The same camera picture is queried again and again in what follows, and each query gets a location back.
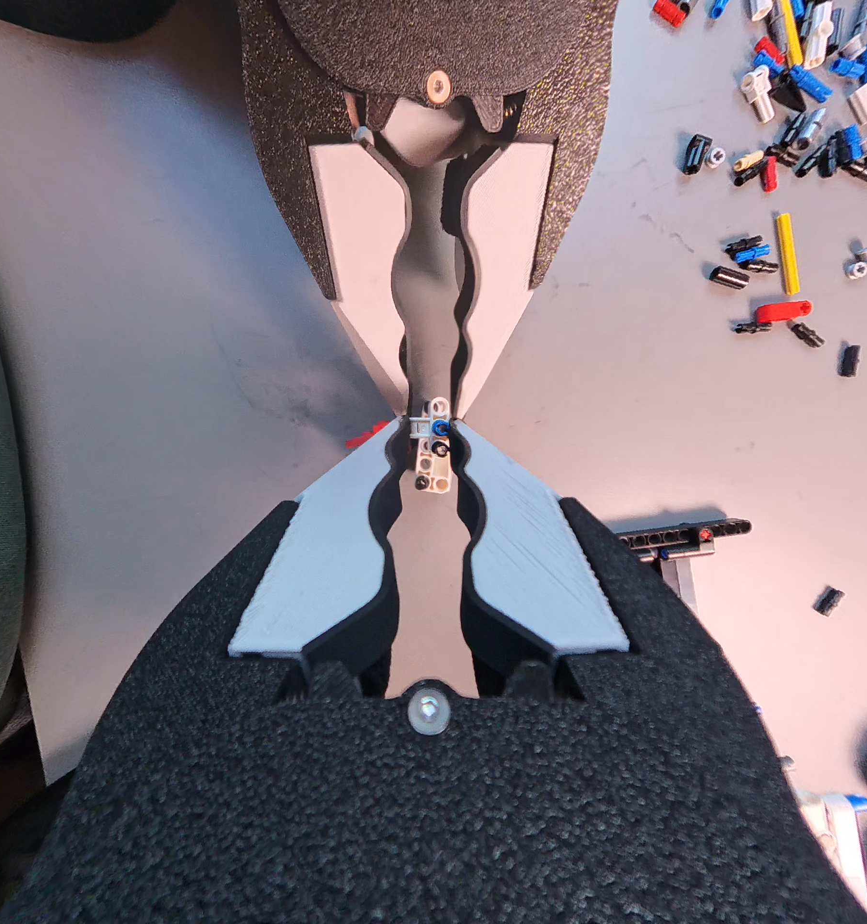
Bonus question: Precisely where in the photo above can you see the small white blue brick piece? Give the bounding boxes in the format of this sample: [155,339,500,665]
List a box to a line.
[405,405,458,441]

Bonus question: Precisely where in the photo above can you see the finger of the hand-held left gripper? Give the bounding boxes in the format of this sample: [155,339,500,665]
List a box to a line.
[453,138,560,423]
[308,138,420,417]

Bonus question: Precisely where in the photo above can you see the grey desk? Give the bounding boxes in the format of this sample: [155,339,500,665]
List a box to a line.
[0,0,867,867]

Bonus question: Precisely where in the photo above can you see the red white black brick subassembly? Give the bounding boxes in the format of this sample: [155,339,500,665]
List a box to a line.
[344,419,471,499]

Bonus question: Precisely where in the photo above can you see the partly built toy brick vehicle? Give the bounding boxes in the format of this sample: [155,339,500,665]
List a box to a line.
[614,517,867,882]

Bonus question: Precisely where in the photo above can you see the pile of small toy bricks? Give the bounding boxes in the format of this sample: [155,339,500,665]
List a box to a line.
[650,0,867,347]

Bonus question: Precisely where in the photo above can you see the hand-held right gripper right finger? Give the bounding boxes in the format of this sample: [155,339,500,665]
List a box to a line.
[453,423,635,691]

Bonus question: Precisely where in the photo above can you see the person's left forearm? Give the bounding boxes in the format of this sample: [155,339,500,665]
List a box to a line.
[0,0,175,41]

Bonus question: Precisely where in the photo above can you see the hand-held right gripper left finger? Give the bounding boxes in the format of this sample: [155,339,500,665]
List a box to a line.
[225,423,413,691]

